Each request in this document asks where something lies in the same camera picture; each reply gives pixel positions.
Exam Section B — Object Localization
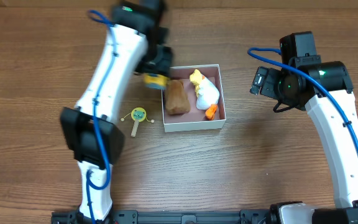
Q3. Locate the white plush duck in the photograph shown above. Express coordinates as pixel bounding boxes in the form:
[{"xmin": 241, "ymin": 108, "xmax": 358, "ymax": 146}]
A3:
[{"xmin": 190, "ymin": 69, "xmax": 220, "ymax": 120}]

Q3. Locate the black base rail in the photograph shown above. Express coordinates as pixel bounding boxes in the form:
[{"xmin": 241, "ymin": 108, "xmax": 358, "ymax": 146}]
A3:
[{"xmin": 50, "ymin": 209, "xmax": 273, "ymax": 224}]

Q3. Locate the yellow and blue toy truck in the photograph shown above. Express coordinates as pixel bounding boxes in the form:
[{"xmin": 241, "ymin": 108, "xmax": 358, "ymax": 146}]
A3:
[{"xmin": 144, "ymin": 73, "xmax": 170, "ymax": 90}]

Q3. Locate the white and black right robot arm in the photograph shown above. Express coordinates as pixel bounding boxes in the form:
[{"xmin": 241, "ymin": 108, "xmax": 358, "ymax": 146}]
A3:
[{"xmin": 250, "ymin": 55, "xmax": 358, "ymax": 223}]

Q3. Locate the brown plush toy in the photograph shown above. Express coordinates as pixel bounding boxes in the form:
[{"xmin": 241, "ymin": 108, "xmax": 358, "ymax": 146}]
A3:
[{"xmin": 165, "ymin": 80, "xmax": 191, "ymax": 115}]

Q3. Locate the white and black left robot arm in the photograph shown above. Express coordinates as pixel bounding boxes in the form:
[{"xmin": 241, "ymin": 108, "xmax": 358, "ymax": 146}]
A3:
[{"xmin": 51, "ymin": 0, "xmax": 173, "ymax": 223}]

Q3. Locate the white box pink inside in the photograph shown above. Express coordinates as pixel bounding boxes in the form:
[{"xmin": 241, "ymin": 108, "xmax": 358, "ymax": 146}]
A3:
[{"xmin": 162, "ymin": 64, "xmax": 226, "ymax": 133}]

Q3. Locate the wooden cat rattle drum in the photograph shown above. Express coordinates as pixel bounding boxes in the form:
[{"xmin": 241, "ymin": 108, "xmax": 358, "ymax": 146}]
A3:
[{"xmin": 121, "ymin": 107, "xmax": 155, "ymax": 138}]

